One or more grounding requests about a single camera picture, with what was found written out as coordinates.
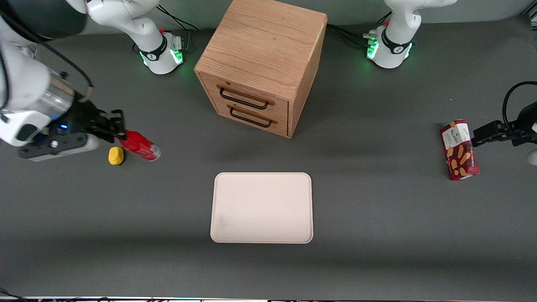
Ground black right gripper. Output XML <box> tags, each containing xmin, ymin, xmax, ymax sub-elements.
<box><xmin>42</xmin><ymin>101</ymin><xmax>126</xmax><ymax>141</ymax></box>

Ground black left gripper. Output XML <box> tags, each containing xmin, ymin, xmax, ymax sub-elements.
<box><xmin>472</xmin><ymin>102</ymin><xmax>537</xmax><ymax>147</ymax></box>

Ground red coke bottle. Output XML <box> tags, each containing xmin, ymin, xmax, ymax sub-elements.
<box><xmin>120</xmin><ymin>130</ymin><xmax>162</xmax><ymax>162</ymax></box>

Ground cream rectangular tray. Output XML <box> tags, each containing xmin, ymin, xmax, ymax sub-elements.
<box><xmin>210</xmin><ymin>172</ymin><xmax>314</xmax><ymax>244</ymax></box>

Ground yellow lemon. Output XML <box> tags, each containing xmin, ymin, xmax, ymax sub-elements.
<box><xmin>108</xmin><ymin>146</ymin><xmax>125</xmax><ymax>166</ymax></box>

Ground red shortbread biscuit box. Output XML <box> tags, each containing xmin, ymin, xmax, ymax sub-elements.
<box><xmin>440</xmin><ymin>120</ymin><xmax>480</xmax><ymax>181</ymax></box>

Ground wooden drawer cabinet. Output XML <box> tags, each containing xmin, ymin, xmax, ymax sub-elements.
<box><xmin>194</xmin><ymin>0</ymin><xmax>328</xmax><ymax>139</ymax></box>

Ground black looped gripper cable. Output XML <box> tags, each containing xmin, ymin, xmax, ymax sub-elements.
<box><xmin>502</xmin><ymin>81</ymin><xmax>537</xmax><ymax>130</ymax></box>

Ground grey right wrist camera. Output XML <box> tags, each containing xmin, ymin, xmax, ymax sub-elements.
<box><xmin>18</xmin><ymin>133</ymin><xmax>102</xmax><ymax>162</ymax></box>

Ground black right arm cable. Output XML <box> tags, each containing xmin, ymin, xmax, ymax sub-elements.
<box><xmin>0</xmin><ymin>8</ymin><xmax>95</xmax><ymax>104</ymax></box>

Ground black right arm base cables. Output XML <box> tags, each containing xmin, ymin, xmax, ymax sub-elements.
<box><xmin>157</xmin><ymin>8</ymin><xmax>201</xmax><ymax>53</ymax></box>

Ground black arm base cables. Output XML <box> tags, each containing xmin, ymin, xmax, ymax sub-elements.
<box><xmin>327</xmin><ymin>12</ymin><xmax>393</xmax><ymax>48</ymax></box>
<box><xmin>157</xmin><ymin>8</ymin><xmax>201</xmax><ymax>53</ymax></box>

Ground long black drawer handle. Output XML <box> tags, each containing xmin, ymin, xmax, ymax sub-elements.
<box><xmin>216</xmin><ymin>85</ymin><xmax>276</xmax><ymax>110</ymax></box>

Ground short black drawer handle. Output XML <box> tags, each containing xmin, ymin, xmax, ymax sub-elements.
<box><xmin>227</xmin><ymin>105</ymin><xmax>279</xmax><ymax>128</ymax></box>

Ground black left arm base cables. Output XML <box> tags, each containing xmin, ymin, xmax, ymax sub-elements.
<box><xmin>327</xmin><ymin>12</ymin><xmax>393</xmax><ymax>48</ymax></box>

